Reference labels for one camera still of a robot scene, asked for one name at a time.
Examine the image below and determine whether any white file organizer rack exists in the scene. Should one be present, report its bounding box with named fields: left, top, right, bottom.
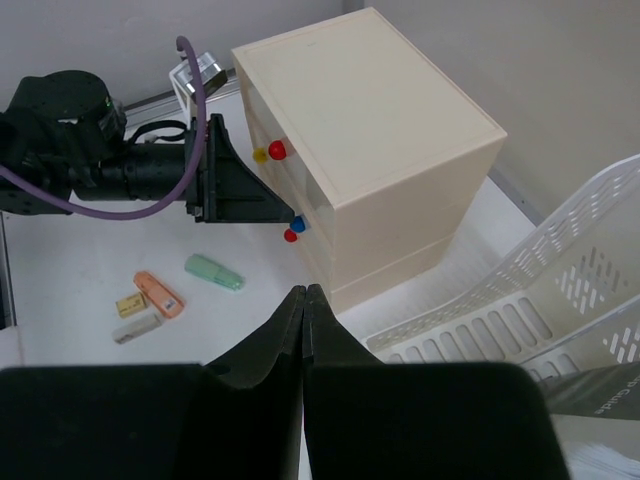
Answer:
left=364, top=156, right=639, bottom=380

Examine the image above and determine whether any small yellow eraser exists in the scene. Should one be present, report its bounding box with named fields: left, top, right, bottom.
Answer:
left=115, top=292, right=147, bottom=319

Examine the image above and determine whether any grey setup guide booklet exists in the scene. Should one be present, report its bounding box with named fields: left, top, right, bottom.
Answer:
left=539, top=362, right=639, bottom=479

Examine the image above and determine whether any grey eraser stick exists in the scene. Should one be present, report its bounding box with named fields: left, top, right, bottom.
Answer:
left=112, top=313, right=164, bottom=344

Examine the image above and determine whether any cream drawer cabinet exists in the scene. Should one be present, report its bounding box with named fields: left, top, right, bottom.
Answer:
left=232, top=8, right=507, bottom=312

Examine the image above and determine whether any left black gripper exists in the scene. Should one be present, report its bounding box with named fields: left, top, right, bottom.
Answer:
left=72, top=114, right=295, bottom=224

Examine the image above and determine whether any green highlighter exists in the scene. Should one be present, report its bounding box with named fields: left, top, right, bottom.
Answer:
left=184, top=254, right=245, bottom=291

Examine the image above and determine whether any orange highlighter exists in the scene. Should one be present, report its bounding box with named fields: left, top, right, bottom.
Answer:
left=133, top=271, right=185, bottom=319

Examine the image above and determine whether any aluminium frame rail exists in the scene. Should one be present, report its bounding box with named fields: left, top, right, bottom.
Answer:
left=122, top=74, right=251, bottom=124

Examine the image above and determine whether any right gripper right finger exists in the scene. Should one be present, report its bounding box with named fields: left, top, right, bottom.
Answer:
left=302, top=285, right=569, bottom=479

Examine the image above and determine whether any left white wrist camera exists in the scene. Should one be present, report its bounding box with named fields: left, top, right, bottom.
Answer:
left=168, top=52, right=230, bottom=119

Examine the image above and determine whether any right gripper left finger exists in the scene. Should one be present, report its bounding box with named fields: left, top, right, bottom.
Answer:
left=1, top=286, right=306, bottom=479

